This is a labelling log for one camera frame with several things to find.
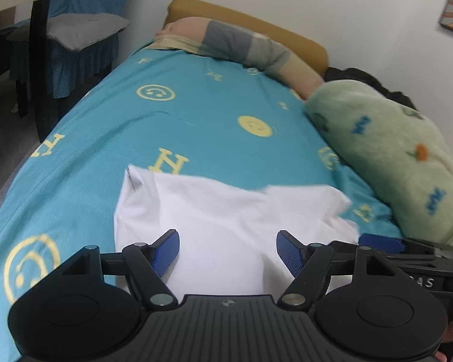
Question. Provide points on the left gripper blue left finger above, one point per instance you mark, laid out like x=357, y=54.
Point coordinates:
x=160, y=255

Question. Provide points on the mustard yellow headboard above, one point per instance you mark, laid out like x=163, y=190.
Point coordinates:
x=310, y=52

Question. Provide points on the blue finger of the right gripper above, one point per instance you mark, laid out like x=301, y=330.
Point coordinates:
x=381, y=243

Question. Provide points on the striped beige grey pillow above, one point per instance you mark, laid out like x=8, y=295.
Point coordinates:
x=220, y=40

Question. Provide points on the teal patterned bed sheet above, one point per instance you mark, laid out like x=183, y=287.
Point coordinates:
x=172, y=113

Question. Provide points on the green fleece blanket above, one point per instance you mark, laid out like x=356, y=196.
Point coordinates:
x=397, y=150

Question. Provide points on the blue covered chair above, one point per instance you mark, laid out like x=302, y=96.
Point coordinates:
x=66, y=70

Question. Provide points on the white t-shirt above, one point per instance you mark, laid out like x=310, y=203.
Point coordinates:
x=227, y=234

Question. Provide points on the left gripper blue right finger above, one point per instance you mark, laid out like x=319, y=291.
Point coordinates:
x=295, y=254

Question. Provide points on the grey seat cushion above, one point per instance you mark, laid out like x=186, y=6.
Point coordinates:
x=75, y=32

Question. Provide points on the black garment by wall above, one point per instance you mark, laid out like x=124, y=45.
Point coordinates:
x=333, y=74

